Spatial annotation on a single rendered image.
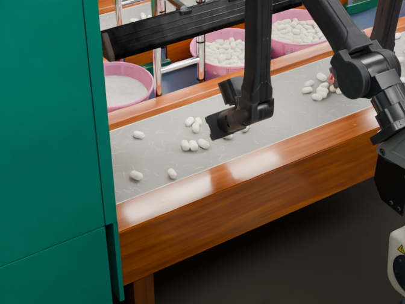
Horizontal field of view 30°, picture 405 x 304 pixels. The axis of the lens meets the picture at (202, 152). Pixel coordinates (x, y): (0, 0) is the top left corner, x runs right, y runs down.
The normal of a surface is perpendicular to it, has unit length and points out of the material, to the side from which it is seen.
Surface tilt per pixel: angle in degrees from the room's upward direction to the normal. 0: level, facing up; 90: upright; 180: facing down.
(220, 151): 0
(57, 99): 90
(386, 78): 37
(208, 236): 90
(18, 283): 90
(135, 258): 90
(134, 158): 0
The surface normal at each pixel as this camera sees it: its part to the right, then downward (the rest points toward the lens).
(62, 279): 0.53, 0.51
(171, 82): 0.00, -0.80
